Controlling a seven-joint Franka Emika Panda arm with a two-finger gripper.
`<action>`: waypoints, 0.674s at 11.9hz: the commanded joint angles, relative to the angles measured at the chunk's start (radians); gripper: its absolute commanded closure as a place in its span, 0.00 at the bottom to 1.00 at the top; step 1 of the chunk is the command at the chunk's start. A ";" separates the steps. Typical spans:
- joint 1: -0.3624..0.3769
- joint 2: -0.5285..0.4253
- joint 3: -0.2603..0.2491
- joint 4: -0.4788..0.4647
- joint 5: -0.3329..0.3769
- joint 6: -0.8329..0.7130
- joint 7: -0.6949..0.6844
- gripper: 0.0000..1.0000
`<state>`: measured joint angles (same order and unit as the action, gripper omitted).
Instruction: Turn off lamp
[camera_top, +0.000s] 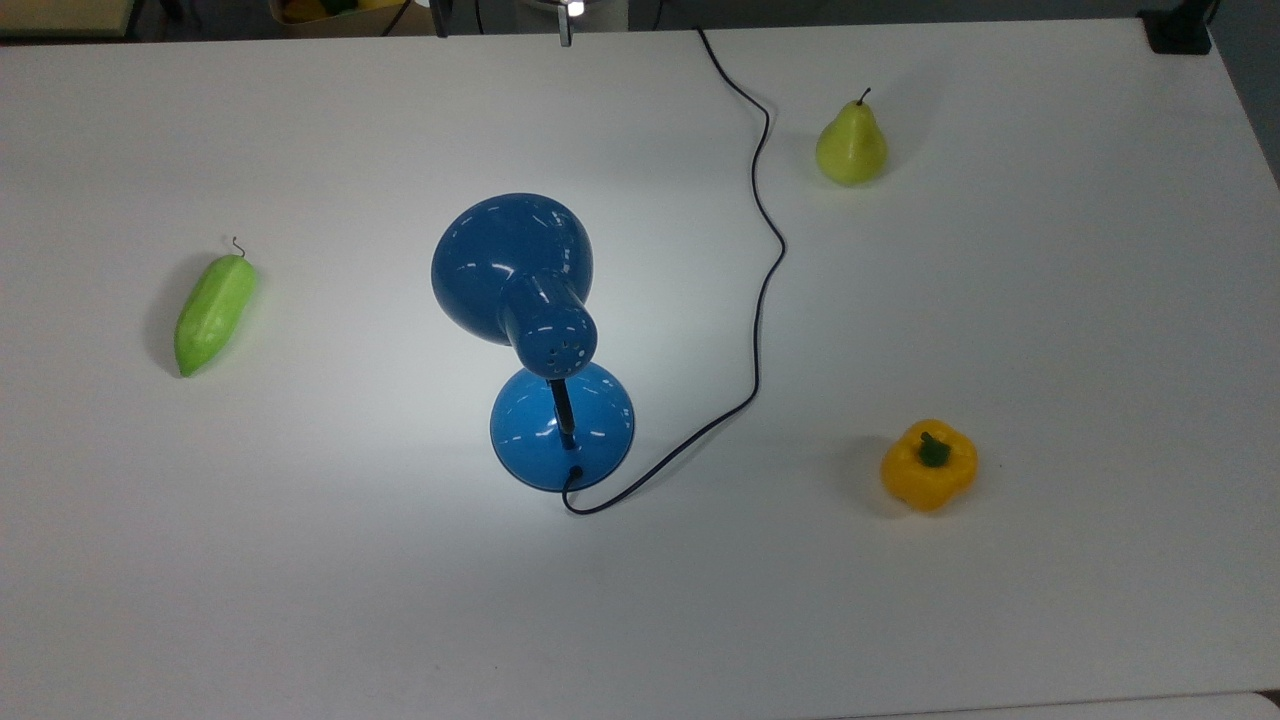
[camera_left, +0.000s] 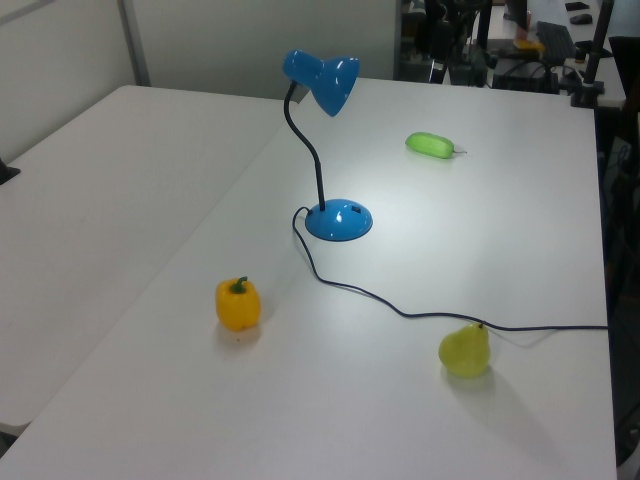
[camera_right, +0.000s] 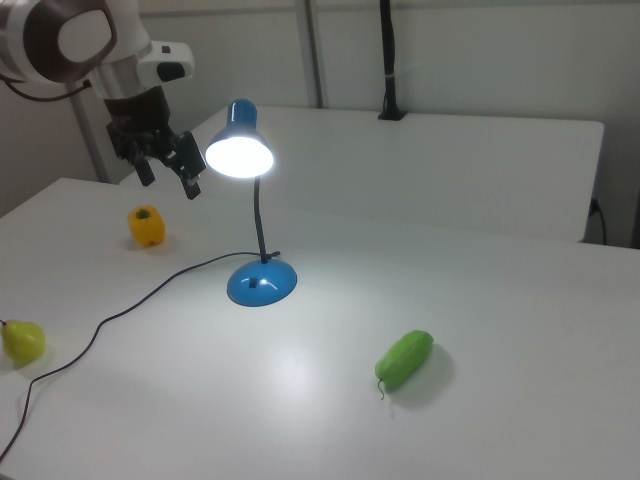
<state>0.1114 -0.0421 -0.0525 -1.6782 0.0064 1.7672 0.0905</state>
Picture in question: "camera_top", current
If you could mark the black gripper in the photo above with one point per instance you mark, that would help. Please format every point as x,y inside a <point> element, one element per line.
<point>555,5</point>

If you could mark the blue desk lamp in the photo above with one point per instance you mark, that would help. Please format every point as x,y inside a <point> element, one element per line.
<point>510,250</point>

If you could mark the bin with yellow items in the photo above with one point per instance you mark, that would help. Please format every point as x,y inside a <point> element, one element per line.
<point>320,8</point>

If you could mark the green pear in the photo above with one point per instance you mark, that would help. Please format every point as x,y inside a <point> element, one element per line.
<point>851,150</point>

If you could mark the light green cucumber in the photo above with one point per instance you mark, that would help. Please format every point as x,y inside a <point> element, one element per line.
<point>212,315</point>

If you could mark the beige board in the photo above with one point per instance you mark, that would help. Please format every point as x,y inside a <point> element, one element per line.
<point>60,15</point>

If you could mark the yellow bell pepper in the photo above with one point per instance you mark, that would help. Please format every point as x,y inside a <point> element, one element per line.
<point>925,480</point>

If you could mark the black table clamp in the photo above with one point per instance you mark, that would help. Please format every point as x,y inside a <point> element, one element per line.
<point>1180,30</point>

